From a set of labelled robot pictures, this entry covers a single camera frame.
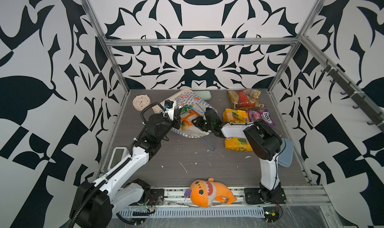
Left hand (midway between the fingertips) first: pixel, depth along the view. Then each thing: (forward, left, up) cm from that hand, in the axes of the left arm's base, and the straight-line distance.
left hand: (180, 105), depth 74 cm
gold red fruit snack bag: (+22, -44, -21) cm, 54 cm away
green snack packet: (0, -2, -2) cm, 3 cm away
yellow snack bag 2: (-11, -32, -22) cm, 40 cm away
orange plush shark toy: (-35, -11, -20) cm, 41 cm away
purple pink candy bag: (+11, -52, -25) cm, 59 cm away
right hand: (+6, -7, -22) cm, 24 cm away
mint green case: (+33, -17, -29) cm, 47 cm away
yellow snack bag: (+9, -37, -25) cm, 46 cm away
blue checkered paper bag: (+11, -4, -13) cm, 17 cm away
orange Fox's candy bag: (+6, -3, -24) cm, 25 cm away
